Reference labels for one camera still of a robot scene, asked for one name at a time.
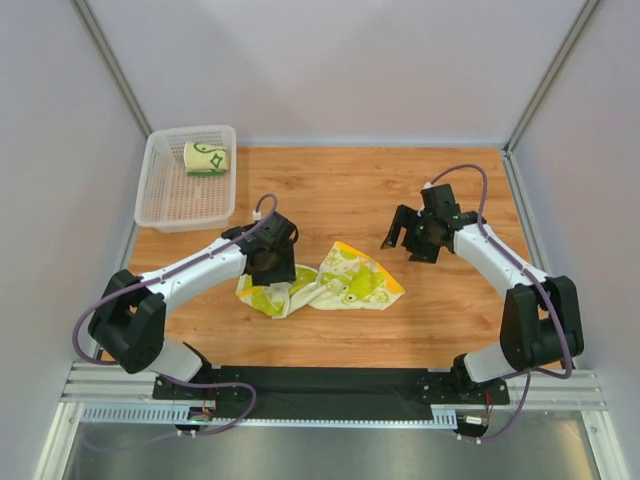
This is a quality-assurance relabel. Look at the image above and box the white yellow patterned towel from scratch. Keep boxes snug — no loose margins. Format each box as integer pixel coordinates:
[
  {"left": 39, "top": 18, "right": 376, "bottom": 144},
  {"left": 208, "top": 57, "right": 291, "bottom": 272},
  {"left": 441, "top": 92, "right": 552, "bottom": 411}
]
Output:
[{"left": 236, "top": 242, "right": 405, "bottom": 319}]

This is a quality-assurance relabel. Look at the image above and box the green patterned towel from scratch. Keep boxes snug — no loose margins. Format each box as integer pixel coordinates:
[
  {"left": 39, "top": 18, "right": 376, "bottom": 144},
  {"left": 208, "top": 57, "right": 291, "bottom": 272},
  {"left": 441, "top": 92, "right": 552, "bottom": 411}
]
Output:
[{"left": 183, "top": 142, "right": 231, "bottom": 176}]

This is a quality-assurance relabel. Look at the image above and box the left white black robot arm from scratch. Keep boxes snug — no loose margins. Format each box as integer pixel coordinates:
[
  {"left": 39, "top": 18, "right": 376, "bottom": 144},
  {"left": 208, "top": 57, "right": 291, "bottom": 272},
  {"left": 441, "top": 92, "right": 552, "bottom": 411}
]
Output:
[{"left": 88, "top": 212, "right": 298, "bottom": 386}]

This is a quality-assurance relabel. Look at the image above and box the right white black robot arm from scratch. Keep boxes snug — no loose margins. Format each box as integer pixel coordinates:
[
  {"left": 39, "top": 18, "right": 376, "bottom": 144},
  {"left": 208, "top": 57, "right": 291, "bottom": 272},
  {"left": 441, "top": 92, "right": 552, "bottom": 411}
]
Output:
[{"left": 381, "top": 184, "right": 585, "bottom": 396}]

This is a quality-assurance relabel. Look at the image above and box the white perforated plastic basket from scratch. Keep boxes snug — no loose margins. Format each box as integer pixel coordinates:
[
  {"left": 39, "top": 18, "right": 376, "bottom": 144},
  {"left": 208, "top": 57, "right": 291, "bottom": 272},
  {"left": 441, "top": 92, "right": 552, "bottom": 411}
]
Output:
[{"left": 134, "top": 125, "right": 237, "bottom": 233}]

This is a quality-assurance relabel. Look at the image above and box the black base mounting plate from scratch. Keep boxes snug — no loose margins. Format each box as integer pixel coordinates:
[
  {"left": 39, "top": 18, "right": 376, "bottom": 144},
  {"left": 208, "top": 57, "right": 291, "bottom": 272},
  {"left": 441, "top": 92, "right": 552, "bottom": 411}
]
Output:
[{"left": 152, "top": 364, "right": 511, "bottom": 421}]

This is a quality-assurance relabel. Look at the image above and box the white cable duct strip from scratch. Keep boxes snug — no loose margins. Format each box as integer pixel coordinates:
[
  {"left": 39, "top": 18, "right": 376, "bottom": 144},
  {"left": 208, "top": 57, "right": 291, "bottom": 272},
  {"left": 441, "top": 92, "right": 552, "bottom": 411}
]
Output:
[{"left": 80, "top": 403, "right": 458, "bottom": 430}]

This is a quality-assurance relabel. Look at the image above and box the aluminium frame rail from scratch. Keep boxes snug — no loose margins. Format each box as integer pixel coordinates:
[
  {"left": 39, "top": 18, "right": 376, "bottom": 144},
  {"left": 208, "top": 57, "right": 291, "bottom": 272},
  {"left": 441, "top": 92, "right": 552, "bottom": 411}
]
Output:
[{"left": 60, "top": 362, "right": 606, "bottom": 412}]

